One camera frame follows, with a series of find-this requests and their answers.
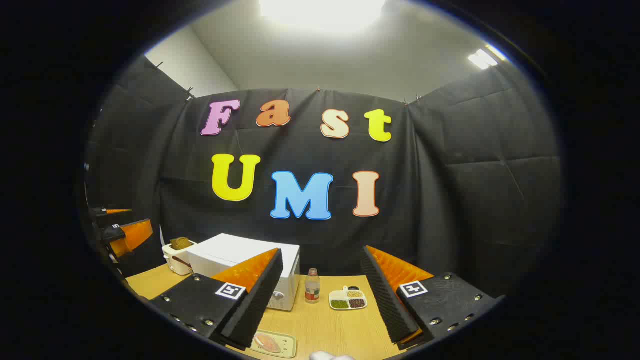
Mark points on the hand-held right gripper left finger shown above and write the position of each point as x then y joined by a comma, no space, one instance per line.
255,300

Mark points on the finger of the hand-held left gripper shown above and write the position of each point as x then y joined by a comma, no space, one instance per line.
131,235
115,212

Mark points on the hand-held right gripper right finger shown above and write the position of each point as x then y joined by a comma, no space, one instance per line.
387,300

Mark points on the pink sugared donut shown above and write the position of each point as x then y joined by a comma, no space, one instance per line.
267,343

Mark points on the white microwave oven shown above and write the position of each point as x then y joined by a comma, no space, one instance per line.
235,250

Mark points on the white divided bean dish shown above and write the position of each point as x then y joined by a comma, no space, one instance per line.
347,300

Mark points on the white toaster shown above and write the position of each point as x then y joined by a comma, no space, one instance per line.
175,252

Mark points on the brown bread slice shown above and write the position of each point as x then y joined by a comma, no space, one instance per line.
180,243

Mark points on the pale square plate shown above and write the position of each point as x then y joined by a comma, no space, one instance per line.
287,345

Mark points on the brown spoon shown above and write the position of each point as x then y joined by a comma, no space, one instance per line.
182,261

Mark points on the clear plastic bottle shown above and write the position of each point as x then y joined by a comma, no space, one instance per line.
312,290

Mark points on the small ceiling light panel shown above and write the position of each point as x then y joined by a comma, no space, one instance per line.
484,57

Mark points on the large ceiling light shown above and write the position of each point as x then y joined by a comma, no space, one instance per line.
322,12

